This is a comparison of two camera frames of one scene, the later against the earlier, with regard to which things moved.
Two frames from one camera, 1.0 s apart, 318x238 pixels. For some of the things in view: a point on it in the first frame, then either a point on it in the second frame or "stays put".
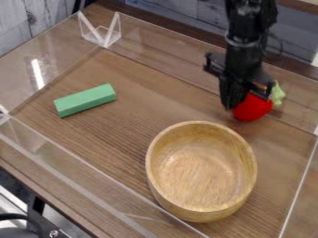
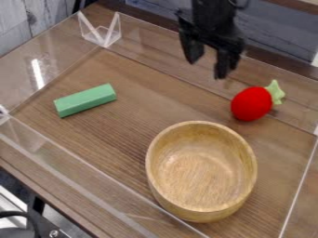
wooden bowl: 202,170 stays put
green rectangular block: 84,99 stays put
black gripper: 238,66 → 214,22
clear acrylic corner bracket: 99,34 stays put
